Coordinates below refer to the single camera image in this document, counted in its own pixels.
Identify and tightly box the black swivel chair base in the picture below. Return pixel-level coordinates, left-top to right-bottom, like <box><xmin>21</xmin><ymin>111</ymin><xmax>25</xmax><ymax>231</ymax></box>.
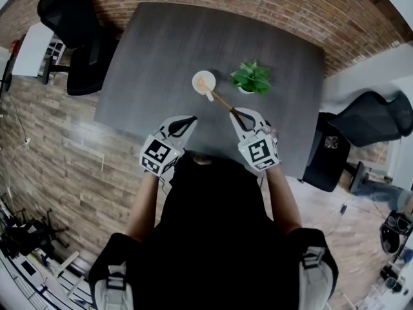
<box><xmin>0</xmin><ymin>207</ymin><xmax>70</xmax><ymax>258</ymax></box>

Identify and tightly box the black glossy helmet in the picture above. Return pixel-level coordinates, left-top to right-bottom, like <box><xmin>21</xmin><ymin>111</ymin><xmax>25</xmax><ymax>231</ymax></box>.
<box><xmin>379</xmin><ymin>223</ymin><xmax>405</xmax><ymax>255</ymax></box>

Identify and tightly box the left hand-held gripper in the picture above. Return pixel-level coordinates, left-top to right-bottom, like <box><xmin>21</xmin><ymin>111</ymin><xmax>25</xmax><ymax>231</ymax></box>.
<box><xmin>139</xmin><ymin>114</ymin><xmax>198</xmax><ymax>177</ymax></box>

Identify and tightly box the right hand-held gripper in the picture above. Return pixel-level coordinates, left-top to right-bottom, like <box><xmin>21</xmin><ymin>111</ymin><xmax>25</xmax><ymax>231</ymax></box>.
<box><xmin>228</xmin><ymin>107</ymin><xmax>281</xmax><ymax>172</ymax></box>

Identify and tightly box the person's black clothed body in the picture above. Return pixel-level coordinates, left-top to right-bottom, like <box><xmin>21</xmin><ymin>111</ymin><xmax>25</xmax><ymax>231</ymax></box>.
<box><xmin>88</xmin><ymin>155</ymin><xmax>339</xmax><ymax>310</ymax></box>

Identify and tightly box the white cup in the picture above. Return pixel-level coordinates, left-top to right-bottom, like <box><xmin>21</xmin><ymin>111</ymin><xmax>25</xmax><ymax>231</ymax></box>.
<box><xmin>192</xmin><ymin>70</ymin><xmax>217</xmax><ymax>103</ymax></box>

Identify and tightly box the grey shoulder strap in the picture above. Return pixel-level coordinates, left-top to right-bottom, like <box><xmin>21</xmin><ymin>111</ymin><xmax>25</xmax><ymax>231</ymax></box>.
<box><xmin>93</xmin><ymin>263</ymin><xmax>135</xmax><ymax>310</ymax></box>
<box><xmin>298</xmin><ymin>247</ymin><xmax>335</xmax><ymax>310</ymax></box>

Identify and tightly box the person's left forearm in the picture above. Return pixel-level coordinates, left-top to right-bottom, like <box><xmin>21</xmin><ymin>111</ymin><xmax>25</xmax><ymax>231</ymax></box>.
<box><xmin>125</xmin><ymin>171</ymin><xmax>166</xmax><ymax>243</ymax></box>

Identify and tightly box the person's right forearm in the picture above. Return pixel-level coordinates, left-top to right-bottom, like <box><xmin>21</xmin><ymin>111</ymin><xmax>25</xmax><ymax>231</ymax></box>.
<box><xmin>265</xmin><ymin>163</ymin><xmax>303</xmax><ymax>236</ymax></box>

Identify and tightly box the black mesh office chair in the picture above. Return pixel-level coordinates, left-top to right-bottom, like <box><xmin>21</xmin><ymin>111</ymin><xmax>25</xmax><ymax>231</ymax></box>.
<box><xmin>301</xmin><ymin>91</ymin><xmax>404</xmax><ymax>194</ymax></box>
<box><xmin>37</xmin><ymin>0</ymin><xmax>121</xmax><ymax>97</ymax></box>
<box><xmin>383</xmin><ymin>90</ymin><xmax>413</xmax><ymax>139</ymax></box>

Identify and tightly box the green plant in white pot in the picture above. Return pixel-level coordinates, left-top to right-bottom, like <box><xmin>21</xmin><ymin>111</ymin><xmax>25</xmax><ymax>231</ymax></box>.
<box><xmin>229</xmin><ymin>61</ymin><xmax>273</xmax><ymax>96</ymax></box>

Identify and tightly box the white desk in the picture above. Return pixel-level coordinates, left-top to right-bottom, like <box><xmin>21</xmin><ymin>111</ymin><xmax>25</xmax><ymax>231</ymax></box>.
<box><xmin>11</xmin><ymin>23</ymin><xmax>67</xmax><ymax>78</ymax></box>

